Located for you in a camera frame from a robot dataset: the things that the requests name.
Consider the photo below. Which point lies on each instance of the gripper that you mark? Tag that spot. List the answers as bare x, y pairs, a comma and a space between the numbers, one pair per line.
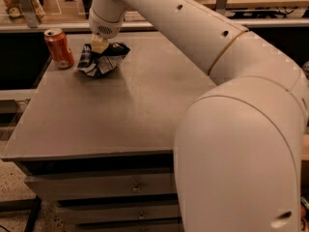
103, 27

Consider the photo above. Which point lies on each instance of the blue chip bag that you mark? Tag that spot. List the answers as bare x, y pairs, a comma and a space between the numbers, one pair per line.
98, 64

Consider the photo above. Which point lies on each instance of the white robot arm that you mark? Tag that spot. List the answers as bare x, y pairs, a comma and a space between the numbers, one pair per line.
237, 153

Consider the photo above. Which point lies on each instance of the red coke can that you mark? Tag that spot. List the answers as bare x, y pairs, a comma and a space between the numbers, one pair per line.
59, 49

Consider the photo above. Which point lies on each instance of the metal railing with posts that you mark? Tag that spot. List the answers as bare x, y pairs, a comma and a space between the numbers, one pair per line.
72, 15

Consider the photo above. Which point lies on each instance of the grey drawer cabinet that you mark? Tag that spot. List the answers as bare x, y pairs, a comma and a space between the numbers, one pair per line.
101, 149

